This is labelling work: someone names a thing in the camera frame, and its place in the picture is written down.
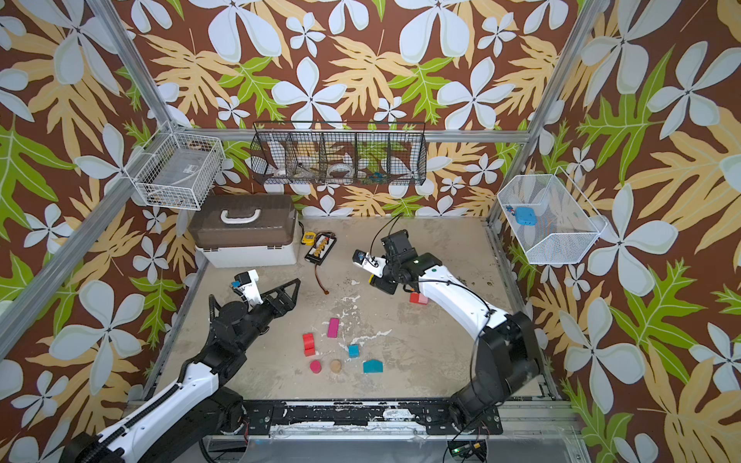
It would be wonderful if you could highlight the black charger board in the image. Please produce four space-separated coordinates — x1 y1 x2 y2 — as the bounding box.
304 231 337 265

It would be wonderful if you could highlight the black wire basket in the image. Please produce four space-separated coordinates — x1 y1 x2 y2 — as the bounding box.
247 121 428 186

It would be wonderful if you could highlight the white wire basket left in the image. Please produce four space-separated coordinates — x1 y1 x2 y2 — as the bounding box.
129 131 225 211

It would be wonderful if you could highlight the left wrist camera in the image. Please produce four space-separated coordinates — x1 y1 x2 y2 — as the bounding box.
232 269 264 307

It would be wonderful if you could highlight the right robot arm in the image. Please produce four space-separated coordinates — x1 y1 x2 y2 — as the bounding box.
352 230 543 431

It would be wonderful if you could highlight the blue object in basket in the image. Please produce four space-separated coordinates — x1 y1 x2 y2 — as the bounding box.
514 206 538 227

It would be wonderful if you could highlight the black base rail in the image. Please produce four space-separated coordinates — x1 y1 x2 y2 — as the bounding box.
216 397 503 437

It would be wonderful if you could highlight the magenta wood block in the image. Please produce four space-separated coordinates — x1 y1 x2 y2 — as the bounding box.
327 318 340 339

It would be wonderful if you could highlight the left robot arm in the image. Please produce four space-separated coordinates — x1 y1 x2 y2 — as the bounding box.
60 273 301 462

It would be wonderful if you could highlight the teal arch block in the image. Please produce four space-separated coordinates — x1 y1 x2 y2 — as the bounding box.
363 359 384 374

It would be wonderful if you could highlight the natural wood cylinder block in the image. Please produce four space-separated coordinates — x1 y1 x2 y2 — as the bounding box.
330 359 343 374

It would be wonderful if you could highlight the small yellow connector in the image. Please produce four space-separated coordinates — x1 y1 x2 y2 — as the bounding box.
301 231 316 246

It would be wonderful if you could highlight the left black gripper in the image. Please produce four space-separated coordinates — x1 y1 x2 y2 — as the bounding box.
236 278 298 354

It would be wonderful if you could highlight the red arch block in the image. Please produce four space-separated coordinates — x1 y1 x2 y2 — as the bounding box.
302 333 316 357

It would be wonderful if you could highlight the white box brown lid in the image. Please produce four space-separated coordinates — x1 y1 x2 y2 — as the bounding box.
188 194 300 268

